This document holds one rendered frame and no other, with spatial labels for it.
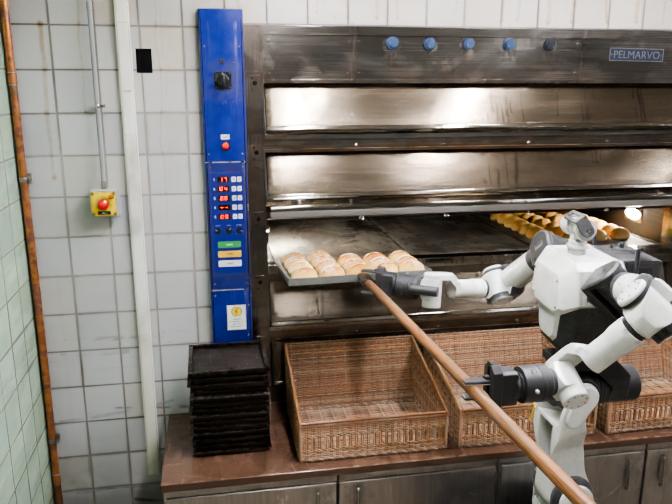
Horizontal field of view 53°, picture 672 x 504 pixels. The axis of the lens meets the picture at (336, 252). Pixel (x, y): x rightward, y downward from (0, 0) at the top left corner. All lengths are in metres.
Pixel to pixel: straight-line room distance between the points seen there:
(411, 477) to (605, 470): 0.77
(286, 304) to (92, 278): 0.76
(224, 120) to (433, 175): 0.86
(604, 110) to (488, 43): 0.58
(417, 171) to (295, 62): 0.65
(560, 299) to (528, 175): 1.03
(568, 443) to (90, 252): 1.82
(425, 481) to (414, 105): 1.43
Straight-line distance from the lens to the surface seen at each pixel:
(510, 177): 2.93
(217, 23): 2.63
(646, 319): 1.64
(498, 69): 2.90
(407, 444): 2.59
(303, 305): 2.81
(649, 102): 3.22
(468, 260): 2.94
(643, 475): 3.03
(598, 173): 3.12
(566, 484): 1.33
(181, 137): 2.66
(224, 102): 2.62
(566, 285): 2.02
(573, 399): 1.71
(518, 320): 3.12
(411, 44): 2.78
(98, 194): 2.64
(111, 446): 3.05
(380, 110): 2.73
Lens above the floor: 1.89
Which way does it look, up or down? 14 degrees down
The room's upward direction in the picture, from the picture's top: straight up
